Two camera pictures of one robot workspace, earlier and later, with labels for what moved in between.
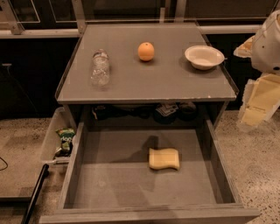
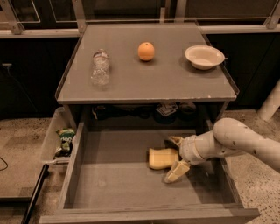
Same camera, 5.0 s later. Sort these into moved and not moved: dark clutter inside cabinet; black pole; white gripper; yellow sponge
Moved: white gripper
Not moved: black pole; yellow sponge; dark clutter inside cabinet
